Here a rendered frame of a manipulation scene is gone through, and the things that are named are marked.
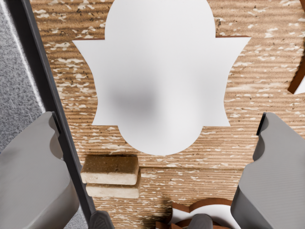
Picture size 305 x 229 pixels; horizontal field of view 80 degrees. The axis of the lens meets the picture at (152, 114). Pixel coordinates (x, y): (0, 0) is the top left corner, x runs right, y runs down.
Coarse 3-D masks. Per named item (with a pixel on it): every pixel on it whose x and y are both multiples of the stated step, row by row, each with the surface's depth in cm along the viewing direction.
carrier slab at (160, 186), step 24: (144, 168) 22; (168, 168) 22; (192, 168) 21; (216, 168) 21; (144, 192) 24; (168, 192) 24; (192, 192) 23; (216, 192) 23; (120, 216) 27; (144, 216) 27
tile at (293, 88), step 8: (304, 0) 12; (304, 8) 12; (304, 56) 14; (304, 64) 14; (304, 72) 14; (296, 80) 15; (304, 80) 14; (288, 88) 16; (296, 88) 15; (304, 88) 14
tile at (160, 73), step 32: (128, 0) 12; (160, 0) 12; (192, 0) 12; (128, 32) 13; (160, 32) 13; (192, 32) 13; (96, 64) 14; (128, 64) 14; (160, 64) 14; (192, 64) 14; (224, 64) 14; (128, 96) 16; (160, 96) 15; (192, 96) 15; (128, 128) 17; (160, 128) 17; (192, 128) 17
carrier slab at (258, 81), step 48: (48, 0) 13; (96, 0) 13; (240, 0) 13; (288, 0) 12; (48, 48) 15; (288, 48) 14; (96, 96) 17; (240, 96) 16; (288, 96) 16; (96, 144) 20; (192, 144) 19; (240, 144) 19
